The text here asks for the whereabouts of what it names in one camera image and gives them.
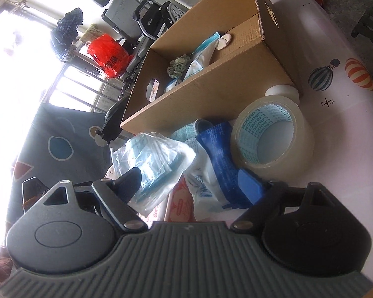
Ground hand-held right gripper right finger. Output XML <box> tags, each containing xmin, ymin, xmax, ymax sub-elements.
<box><xmin>231</xmin><ymin>169</ymin><xmax>333</xmax><ymax>232</ymax></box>

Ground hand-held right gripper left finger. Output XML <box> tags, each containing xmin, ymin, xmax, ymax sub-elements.
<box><xmin>43</xmin><ymin>167</ymin><xmax>146</xmax><ymax>232</ymax></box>

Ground clear bag of face masks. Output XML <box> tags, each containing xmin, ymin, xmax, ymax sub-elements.
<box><xmin>110</xmin><ymin>132</ymin><xmax>196</xmax><ymax>216</ymax></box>

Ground blue and white plastic package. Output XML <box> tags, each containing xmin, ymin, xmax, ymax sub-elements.
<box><xmin>183</xmin><ymin>121</ymin><xmax>265</xmax><ymax>221</ymax></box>

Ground cardboard box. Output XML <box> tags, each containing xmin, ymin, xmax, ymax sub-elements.
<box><xmin>120</xmin><ymin>0</ymin><xmax>303</xmax><ymax>135</ymax></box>

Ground green and white scrunchie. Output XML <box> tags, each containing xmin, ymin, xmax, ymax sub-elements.
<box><xmin>166</xmin><ymin>54</ymin><xmax>191</xmax><ymax>79</ymax></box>

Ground pink wet wipes pack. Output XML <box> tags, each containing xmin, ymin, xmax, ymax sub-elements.
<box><xmin>144</xmin><ymin>178</ymin><xmax>196</xmax><ymax>222</ymax></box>

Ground clear packing tape roll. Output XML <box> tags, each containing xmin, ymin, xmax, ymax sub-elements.
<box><xmin>233</xmin><ymin>96</ymin><xmax>316</xmax><ymax>177</ymax></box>

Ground light blue towel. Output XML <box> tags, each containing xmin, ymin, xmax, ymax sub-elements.
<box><xmin>171</xmin><ymin>118</ymin><xmax>213</xmax><ymax>142</ymax></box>

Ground printed blanket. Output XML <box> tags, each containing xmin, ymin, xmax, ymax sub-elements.
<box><xmin>6</xmin><ymin>104</ymin><xmax>126</xmax><ymax>224</ymax></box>

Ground white oval object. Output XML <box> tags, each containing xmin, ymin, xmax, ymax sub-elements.
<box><xmin>216</xmin><ymin>33</ymin><xmax>233</xmax><ymax>51</ymax></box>
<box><xmin>146</xmin><ymin>79</ymin><xmax>161</xmax><ymax>101</ymax></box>

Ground white round object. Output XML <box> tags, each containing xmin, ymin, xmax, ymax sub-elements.
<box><xmin>265</xmin><ymin>84</ymin><xmax>300</xmax><ymax>105</ymax></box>

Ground metal window railing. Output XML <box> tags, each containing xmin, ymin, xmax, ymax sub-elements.
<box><xmin>40</xmin><ymin>50</ymin><xmax>137</xmax><ymax>114</ymax></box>

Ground pink printed tablecloth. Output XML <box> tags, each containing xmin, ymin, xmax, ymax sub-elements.
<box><xmin>109</xmin><ymin>0</ymin><xmax>373</xmax><ymax>224</ymax></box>

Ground red plastic bag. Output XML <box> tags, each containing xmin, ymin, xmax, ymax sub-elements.
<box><xmin>86</xmin><ymin>34</ymin><xmax>133</xmax><ymax>79</ymax></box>

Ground blue face masks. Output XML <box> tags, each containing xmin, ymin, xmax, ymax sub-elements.
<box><xmin>193</xmin><ymin>32</ymin><xmax>221</xmax><ymax>53</ymax></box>

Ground dark checked cloth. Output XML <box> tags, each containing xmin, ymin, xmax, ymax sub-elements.
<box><xmin>50</xmin><ymin>7</ymin><xmax>84</xmax><ymax>60</ymax></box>

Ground wheelchair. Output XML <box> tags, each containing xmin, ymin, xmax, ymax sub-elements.
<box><xmin>92</xmin><ymin>0</ymin><xmax>190</xmax><ymax>145</ymax></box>

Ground green folding stool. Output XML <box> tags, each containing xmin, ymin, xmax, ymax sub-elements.
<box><xmin>351</xmin><ymin>0</ymin><xmax>373</xmax><ymax>53</ymax></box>

